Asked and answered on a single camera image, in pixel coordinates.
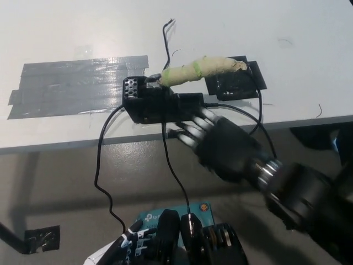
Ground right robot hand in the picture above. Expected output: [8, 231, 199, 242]
[176, 106, 276, 183]

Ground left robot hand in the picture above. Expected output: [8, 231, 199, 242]
[110, 219, 158, 265]

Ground tape-wrapped soldering iron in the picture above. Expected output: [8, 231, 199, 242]
[159, 56, 248, 87]

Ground black robot torso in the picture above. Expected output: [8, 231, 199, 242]
[121, 209, 249, 265]

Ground black soldering iron base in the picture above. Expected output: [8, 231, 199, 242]
[122, 73, 206, 124]

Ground teal tp-link box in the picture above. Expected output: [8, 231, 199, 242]
[135, 201, 216, 235]

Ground black tape patch on table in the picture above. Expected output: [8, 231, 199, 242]
[202, 56, 268, 102]

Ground black floor tape square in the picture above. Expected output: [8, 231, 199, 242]
[24, 225, 61, 252]

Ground black soldering iron cable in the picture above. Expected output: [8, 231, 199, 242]
[204, 62, 278, 163]

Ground straight black cable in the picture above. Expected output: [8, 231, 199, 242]
[161, 123, 192, 219]

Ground dark under-table frame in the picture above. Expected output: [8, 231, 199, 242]
[289, 121, 353, 163]

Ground long curvy black cable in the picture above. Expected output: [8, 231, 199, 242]
[93, 106, 127, 234]

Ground thin black wire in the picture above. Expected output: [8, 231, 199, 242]
[162, 18, 176, 75]

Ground grey duct tape patch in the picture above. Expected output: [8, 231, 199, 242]
[7, 55, 149, 120]

